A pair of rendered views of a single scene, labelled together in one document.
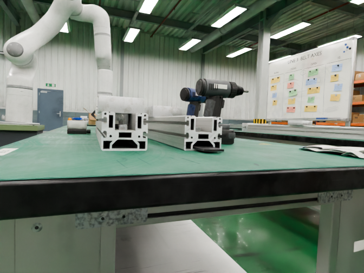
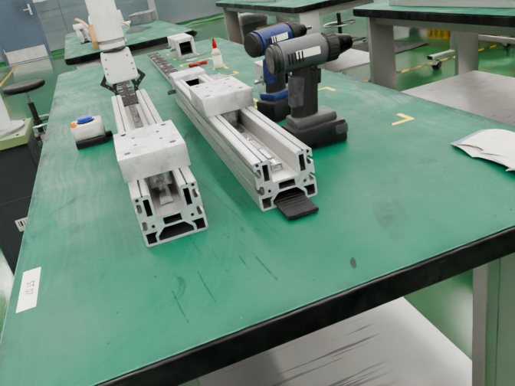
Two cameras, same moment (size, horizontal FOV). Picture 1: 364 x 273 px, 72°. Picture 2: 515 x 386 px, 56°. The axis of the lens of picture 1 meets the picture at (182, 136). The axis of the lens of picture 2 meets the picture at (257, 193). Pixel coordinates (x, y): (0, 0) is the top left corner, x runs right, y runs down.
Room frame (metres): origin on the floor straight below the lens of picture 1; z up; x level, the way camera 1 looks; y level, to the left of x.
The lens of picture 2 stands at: (-0.10, -0.09, 1.15)
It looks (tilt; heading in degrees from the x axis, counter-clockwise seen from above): 25 degrees down; 7
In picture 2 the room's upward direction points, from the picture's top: 11 degrees counter-clockwise
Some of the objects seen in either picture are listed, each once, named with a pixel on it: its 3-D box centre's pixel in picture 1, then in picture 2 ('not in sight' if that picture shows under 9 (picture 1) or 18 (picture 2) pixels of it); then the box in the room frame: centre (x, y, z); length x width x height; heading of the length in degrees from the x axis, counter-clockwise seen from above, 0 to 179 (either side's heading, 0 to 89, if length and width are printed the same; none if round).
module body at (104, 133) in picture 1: (111, 127); (145, 143); (0.93, 0.26, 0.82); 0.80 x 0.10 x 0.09; 20
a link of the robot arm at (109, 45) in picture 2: (105, 95); (113, 44); (1.48, 0.46, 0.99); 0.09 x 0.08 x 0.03; 110
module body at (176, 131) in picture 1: (161, 128); (225, 122); (1.00, 0.08, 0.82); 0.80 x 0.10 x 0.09; 20
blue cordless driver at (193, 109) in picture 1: (199, 114); (287, 68); (1.14, -0.07, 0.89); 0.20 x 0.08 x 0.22; 130
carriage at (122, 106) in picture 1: (118, 111); (152, 155); (0.70, 0.18, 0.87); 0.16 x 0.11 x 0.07; 20
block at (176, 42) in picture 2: not in sight; (181, 47); (2.34, 0.43, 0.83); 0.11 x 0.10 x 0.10; 112
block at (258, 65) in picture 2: not in sight; (271, 77); (1.35, -0.02, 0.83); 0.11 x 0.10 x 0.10; 110
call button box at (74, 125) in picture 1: (79, 127); (92, 130); (1.16, 0.47, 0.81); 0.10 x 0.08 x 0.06; 110
